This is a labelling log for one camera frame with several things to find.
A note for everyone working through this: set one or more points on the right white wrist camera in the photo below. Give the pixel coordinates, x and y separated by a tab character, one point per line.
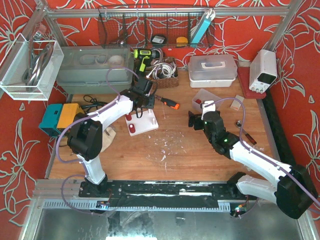
208	106

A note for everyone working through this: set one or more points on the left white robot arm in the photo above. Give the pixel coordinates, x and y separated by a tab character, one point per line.
85	137

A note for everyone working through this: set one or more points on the beige work glove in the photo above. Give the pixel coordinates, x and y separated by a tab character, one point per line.
108	136

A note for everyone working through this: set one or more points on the white power supply unit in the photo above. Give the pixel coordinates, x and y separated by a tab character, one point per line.
262	71

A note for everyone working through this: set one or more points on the brown woven basket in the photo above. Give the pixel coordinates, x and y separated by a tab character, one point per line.
165	74

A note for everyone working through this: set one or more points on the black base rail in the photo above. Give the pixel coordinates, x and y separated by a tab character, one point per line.
163	194

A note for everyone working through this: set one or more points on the small clear plastic bag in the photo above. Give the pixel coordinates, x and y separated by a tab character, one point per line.
236	105

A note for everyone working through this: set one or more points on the green black cordless drill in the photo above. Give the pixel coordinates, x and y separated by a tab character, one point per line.
144	57

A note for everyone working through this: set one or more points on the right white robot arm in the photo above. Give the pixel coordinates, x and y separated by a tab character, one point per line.
289	187

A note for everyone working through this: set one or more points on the red spring on peg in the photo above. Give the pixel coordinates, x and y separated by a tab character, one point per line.
128	117

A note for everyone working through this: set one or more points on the clear tray of red springs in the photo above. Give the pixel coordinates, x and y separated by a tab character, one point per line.
202	96

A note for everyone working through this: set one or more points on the white plastic case with handle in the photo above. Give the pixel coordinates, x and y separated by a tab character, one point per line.
212	71

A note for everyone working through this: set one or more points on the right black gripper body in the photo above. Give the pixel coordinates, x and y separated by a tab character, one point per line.
195	121

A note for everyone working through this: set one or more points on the yellow box device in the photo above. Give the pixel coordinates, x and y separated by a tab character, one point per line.
67	115

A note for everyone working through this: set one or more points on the yellow tape measure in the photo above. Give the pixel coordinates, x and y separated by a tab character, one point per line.
181	42

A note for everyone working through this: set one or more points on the blue white power strip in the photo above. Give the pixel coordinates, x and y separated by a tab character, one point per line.
199	31

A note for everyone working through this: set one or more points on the orange black handled pliers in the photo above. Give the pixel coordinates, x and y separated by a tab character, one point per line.
168	102

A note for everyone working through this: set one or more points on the small red handled tool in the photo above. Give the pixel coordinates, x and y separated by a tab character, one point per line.
238	123

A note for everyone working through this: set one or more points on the grey translucent storage box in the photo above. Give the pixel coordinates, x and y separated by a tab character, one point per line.
93	69

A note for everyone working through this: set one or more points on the clear acrylic wall bin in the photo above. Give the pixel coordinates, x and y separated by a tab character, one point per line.
29	70

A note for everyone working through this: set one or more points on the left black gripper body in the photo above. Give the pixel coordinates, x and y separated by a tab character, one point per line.
146	101

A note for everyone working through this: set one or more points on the red mat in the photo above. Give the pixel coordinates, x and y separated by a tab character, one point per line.
243	74

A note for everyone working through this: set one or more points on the teal box device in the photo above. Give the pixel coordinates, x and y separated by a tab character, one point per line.
50	120

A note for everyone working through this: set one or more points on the white peg base plate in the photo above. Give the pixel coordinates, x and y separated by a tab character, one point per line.
147	122

